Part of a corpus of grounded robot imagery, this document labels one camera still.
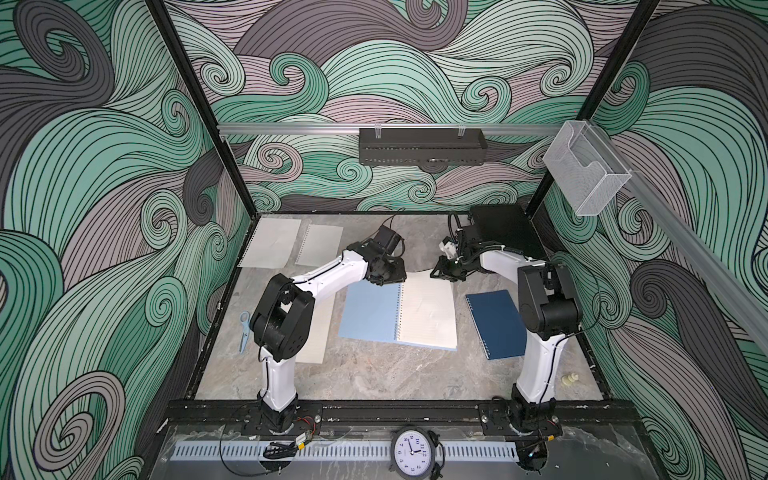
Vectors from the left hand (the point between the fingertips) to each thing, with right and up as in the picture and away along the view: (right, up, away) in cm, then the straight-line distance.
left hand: (403, 274), depth 89 cm
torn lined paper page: (-49, +9, +22) cm, 54 cm away
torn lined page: (-30, +8, +23) cm, 38 cm away
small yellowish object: (+43, -26, -12) cm, 52 cm away
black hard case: (+46, +16, +30) cm, 57 cm away
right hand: (+10, -2, +9) cm, 14 cm away
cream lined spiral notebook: (-19, -9, -36) cm, 42 cm away
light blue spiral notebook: (+5, -12, +3) cm, 14 cm away
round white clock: (0, -38, -22) cm, 44 cm away
